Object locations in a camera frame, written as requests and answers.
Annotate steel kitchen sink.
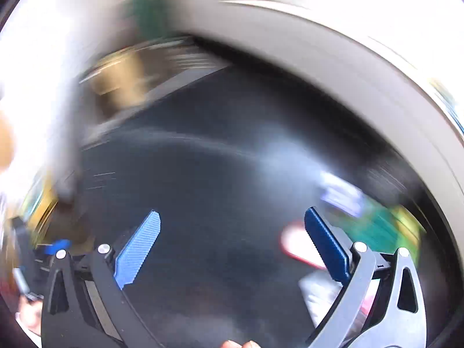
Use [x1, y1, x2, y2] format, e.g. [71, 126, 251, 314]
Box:
[79, 37, 229, 145]

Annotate red white wrapper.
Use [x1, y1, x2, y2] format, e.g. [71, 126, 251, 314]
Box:
[280, 224, 326, 270]

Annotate green bottle by sink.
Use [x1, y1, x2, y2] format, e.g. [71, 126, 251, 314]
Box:
[124, 0, 172, 42]

